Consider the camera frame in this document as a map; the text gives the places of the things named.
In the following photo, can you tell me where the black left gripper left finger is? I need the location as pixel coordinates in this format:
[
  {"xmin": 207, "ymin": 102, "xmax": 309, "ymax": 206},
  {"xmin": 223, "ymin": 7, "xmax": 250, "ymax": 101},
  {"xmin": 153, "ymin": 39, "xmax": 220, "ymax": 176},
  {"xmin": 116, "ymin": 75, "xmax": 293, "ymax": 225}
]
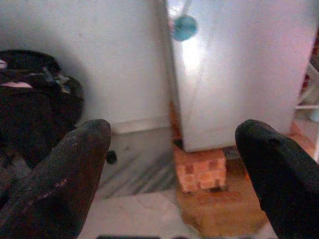
[{"xmin": 0, "ymin": 119, "xmax": 112, "ymax": 239}]

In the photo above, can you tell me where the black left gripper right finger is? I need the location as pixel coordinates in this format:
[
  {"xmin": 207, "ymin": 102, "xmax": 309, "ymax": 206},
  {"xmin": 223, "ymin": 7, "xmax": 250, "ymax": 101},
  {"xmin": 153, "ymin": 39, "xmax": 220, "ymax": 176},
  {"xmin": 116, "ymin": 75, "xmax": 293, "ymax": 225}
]
[{"xmin": 235, "ymin": 119, "xmax": 319, "ymax": 239}]

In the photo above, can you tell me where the orange brick fridge stand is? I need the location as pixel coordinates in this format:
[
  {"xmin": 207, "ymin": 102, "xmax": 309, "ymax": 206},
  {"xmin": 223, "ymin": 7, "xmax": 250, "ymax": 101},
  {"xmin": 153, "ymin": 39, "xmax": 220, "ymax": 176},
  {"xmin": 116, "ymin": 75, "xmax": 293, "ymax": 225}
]
[{"xmin": 175, "ymin": 148, "xmax": 228, "ymax": 194}]

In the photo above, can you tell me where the white fridge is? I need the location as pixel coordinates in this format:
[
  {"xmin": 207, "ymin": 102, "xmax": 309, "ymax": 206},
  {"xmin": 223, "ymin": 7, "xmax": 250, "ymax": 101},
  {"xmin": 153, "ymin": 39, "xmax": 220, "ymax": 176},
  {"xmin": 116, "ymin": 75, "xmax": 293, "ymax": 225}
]
[{"xmin": 165, "ymin": 0, "xmax": 319, "ymax": 153}]

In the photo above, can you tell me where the small black floor object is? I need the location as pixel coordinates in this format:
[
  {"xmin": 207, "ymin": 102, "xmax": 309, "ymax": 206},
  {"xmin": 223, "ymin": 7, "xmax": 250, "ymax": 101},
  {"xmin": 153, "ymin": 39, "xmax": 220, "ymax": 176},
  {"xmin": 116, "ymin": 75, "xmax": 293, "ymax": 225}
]
[{"xmin": 106, "ymin": 150, "xmax": 118, "ymax": 165}]

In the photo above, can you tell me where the black cloth bag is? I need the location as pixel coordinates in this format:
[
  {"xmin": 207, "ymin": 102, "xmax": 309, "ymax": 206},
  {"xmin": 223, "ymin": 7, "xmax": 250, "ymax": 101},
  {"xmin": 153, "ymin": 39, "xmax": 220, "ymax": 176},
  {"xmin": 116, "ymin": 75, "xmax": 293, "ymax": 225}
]
[{"xmin": 0, "ymin": 49, "xmax": 84, "ymax": 170}]

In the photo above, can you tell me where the grey striped floor mat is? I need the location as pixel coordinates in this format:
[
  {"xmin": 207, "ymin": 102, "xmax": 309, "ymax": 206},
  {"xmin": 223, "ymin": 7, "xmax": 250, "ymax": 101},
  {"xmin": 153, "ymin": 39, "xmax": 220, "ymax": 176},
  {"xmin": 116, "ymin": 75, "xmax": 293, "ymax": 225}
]
[{"xmin": 98, "ymin": 146, "xmax": 179, "ymax": 199}]

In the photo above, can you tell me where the white shelf rack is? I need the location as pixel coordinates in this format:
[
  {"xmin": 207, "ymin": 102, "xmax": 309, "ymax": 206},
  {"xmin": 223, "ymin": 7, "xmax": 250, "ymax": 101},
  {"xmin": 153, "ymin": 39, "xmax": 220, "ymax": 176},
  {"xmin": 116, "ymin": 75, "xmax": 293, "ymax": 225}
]
[{"xmin": 294, "ymin": 59, "xmax": 319, "ymax": 122}]

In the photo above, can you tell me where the teal round ball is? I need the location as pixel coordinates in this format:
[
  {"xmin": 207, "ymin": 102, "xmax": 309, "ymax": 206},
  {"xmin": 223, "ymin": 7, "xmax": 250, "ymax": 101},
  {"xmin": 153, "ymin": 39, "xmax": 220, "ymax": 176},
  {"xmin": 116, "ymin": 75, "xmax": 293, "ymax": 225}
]
[{"xmin": 172, "ymin": 15, "xmax": 199, "ymax": 42}]

